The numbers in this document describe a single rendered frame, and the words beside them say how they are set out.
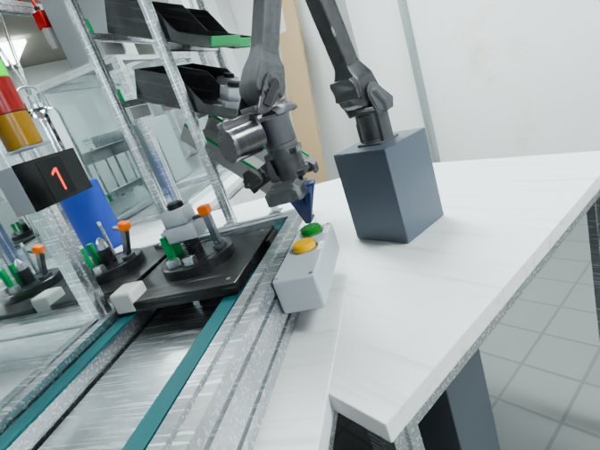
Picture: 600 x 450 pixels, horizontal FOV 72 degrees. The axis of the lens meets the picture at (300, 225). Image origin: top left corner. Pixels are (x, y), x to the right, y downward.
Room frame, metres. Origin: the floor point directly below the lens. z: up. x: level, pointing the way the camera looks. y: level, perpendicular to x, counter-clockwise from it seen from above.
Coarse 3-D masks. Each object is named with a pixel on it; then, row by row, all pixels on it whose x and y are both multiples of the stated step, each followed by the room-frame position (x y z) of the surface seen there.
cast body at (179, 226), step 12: (168, 204) 0.75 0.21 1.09; (180, 204) 0.74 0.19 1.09; (168, 216) 0.73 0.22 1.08; (180, 216) 0.73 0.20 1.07; (192, 216) 0.75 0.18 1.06; (168, 228) 0.74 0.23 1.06; (180, 228) 0.73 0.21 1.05; (192, 228) 0.72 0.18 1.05; (204, 228) 0.75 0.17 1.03; (168, 240) 0.74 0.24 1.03; (180, 240) 0.73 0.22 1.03
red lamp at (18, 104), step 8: (0, 80) 0.66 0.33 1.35; (8, 80) 0.67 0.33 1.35; (0, 88) 0.65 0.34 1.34; (8, 88) 0.66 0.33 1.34; (0, 96) 0.65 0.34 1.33; (8, 96) 0.66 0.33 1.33; (16, 96) 0.67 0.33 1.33; (0, 104) 0.65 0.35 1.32; (8, 104) 0.65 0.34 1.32; (16, 104) 0.66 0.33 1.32; (0, 112) 0.65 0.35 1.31; (8, 112) 0.65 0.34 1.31
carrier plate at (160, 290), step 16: (240, 240) 0.80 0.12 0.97; (256, 240) 0.77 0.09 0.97; (240, 256) 0.71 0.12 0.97; (256, 256) 0.70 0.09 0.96; (160, 272) 0.77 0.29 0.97; (208, 272) 0.68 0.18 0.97; (224, 272) 0.66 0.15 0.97; (240, 272) 0.63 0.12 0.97; (160, 288) 0.68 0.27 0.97; (176, 288) 0.66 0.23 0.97; (192, 288) 0.63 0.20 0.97; (208, 288) 0.62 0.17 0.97; (224, 288) 0.61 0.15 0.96; (240, 288) 0.61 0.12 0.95; (144, 304) 0.66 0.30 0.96; (160, 304) 0.65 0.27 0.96
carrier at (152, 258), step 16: (96, 240) 0.89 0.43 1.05; (96, 256) 0.92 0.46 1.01; (112, 256) 0.89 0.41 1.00; (128, 256) 0.86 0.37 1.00; (144, 256) 0.90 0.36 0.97; (160, 256) 0.88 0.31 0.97; (96, 272) 0.83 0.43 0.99; (112, 272) 0.83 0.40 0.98; (128, 272) 0.84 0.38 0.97; (144, 272) 0.80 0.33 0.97; (112, 288) 0.77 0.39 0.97
